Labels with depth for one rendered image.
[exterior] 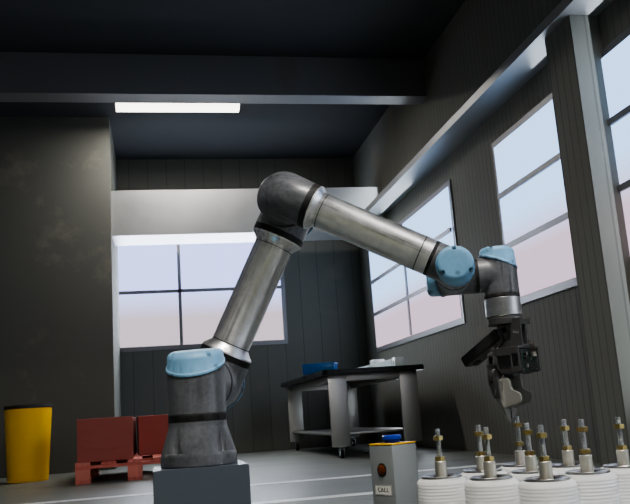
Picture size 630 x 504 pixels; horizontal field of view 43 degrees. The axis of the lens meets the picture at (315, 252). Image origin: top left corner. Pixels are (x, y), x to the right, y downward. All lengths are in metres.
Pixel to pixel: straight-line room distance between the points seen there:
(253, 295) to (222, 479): 0.41
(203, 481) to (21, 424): 5.55
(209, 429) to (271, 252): 0.41
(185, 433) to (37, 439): 5.52
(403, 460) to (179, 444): 0.46
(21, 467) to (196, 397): 5.54
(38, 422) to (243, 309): 5.43
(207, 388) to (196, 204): 6.95
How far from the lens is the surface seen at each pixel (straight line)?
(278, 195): 1.66
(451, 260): 1.58
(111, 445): 6.26
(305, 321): 9.66
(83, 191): 8.42
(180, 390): 1.62
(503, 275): 1.73
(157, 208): 8.49
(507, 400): 1.74
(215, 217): 8.49
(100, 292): 8.18
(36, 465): 7.11
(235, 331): 1.75
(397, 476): 1.70
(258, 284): 1.76
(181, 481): 1.58
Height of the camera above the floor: 0.38
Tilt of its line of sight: 11 degrees up
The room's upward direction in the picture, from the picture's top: 4 degrees counter-clockwise
